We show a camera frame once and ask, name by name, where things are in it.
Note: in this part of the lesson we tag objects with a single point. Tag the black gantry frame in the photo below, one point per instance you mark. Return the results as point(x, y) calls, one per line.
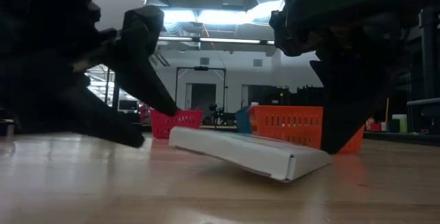
point(177, 86)

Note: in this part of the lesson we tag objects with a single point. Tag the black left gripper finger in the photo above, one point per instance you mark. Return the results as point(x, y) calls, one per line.
point(141, 66)
point(103, 121)

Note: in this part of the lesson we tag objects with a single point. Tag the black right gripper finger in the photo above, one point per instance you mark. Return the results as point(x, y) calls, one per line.
point(343, 107)

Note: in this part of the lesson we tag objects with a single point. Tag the green white container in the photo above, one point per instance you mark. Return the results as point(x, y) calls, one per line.
point(399, 123)

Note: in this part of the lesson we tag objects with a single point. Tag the ceiling light panel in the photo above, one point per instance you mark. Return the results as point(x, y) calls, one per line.
point(220, 16)

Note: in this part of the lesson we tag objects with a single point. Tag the blue plastic bin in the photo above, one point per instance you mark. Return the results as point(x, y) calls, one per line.
point(242, 121)

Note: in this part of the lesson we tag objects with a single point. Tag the white cardboard product box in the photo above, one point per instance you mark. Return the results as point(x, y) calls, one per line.
point(247, 152)

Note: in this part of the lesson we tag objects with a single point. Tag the red plastic basket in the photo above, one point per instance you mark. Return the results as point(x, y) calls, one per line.
point(182, 124)

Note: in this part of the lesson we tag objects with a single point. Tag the orange plastic basket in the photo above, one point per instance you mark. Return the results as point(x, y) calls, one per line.
point(285, 121)

